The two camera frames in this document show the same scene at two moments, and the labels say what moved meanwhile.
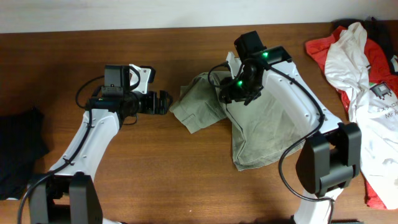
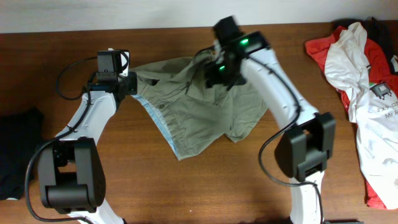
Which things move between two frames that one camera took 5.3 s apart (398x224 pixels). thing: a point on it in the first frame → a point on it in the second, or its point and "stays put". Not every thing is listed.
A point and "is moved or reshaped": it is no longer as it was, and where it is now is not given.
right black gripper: [237, 94] → [216, 76]
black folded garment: [21, 145] stays put
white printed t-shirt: [373, 106] stays put
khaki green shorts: [260, 131] is moved or reshaped
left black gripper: [150, 103] → [131, 83]
